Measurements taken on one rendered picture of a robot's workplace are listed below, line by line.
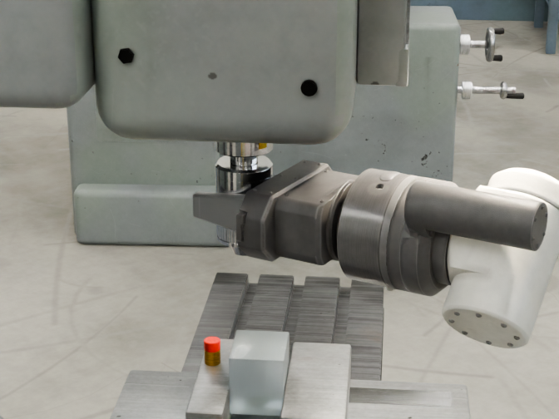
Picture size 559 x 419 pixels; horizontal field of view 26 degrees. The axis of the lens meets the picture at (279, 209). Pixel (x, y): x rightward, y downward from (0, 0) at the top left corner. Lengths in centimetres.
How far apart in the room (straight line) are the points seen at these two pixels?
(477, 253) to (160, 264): 313
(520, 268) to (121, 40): 32
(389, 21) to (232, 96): 14
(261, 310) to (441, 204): 73
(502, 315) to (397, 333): 267
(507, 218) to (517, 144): 439
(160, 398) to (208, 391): 9
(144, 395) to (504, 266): 49
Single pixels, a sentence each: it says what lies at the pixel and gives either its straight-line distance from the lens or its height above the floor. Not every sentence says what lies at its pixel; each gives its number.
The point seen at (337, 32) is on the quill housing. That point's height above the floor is 140.
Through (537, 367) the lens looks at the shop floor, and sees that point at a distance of 340.
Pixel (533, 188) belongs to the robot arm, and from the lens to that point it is 89.
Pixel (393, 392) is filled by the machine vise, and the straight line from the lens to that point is 124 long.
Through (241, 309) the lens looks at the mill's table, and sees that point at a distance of 159.
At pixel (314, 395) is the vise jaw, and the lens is 115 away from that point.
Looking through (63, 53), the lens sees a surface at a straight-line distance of 86.
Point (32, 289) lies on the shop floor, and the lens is 385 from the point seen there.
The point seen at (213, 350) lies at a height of 103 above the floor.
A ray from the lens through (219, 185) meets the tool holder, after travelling 98.
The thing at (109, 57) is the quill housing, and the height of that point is 138.
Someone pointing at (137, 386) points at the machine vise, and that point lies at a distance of 125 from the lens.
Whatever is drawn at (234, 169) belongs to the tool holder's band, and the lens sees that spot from 97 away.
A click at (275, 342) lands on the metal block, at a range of 117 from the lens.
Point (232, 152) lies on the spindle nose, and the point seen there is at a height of 128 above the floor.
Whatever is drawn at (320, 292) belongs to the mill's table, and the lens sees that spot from 161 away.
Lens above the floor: 159
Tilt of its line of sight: 21 degrees down
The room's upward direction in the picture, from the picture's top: straight up
